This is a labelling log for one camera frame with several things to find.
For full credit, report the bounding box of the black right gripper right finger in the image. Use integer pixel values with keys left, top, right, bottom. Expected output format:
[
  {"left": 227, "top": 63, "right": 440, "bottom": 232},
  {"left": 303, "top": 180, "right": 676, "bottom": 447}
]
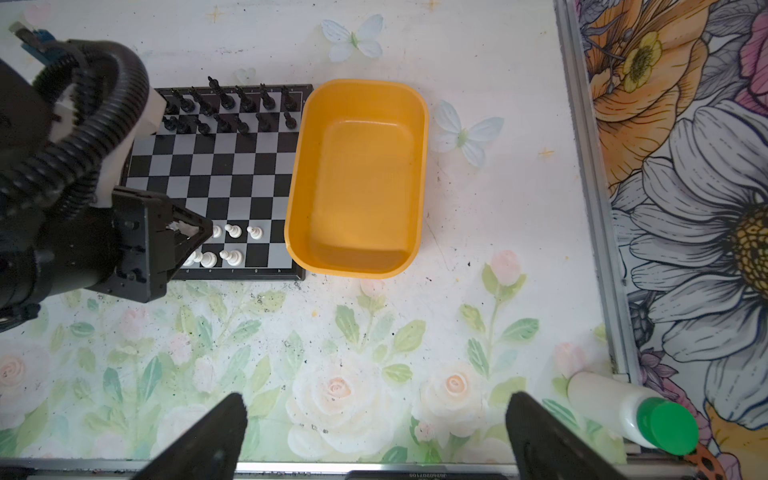
[{"left": 505, "top": 392, "right": 624, "bottom": 480}]

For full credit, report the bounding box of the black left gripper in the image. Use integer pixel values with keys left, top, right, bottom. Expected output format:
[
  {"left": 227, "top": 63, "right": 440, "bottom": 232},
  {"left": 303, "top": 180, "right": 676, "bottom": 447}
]
[{"left": 1, "top": 187, "right": 213, "bottom": 312}]

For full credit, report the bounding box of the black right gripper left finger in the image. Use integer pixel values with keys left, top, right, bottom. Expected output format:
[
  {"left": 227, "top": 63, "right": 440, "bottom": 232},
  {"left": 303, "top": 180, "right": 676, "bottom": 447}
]
[{"left": 133, "top": 393, "right": 248, "bottom": 480}]

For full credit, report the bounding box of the black tall chess piece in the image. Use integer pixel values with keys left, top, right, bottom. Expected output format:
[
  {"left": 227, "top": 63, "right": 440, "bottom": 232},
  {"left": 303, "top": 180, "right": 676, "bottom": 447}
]
[{"left": 281, "top": 86, "right": 299, "bottom": 112}]

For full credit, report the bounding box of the black pawn mid tub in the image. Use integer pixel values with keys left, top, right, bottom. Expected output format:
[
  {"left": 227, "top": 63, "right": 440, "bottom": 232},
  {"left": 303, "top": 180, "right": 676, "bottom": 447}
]
[{"left": 283, "top": 111, "right": 297, "bottom": 130}]

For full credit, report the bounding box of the green capped white bottle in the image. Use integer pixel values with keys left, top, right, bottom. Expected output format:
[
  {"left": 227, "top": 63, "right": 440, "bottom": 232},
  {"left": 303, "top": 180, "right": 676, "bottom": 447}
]
[{"left": 567, "top": 371, "right": 700, "bottom": 456}]

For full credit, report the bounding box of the black white chessboard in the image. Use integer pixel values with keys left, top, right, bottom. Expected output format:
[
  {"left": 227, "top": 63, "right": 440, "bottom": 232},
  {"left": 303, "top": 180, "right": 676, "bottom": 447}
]
[{"left": 121, "top": 84, "right": 313, "bottom": 281}]

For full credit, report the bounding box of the yellow plastic tub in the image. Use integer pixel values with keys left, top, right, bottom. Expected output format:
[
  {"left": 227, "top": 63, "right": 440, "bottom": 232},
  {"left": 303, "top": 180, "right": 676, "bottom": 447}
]
[{"left": 284, "top": 79, "right": 430, "bottom": 279}]

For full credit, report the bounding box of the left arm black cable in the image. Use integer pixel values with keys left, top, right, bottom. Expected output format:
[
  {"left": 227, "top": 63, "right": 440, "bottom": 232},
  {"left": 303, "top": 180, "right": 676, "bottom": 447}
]
[{"left": 0, "top": 38, "right": 151, "bottom": 217}]

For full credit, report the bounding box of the aluminium front rail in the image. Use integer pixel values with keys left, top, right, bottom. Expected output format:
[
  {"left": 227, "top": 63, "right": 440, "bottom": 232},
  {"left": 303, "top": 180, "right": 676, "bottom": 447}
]
[{"left": 1, "top": 456, "right": 696, "bottom": 479}]

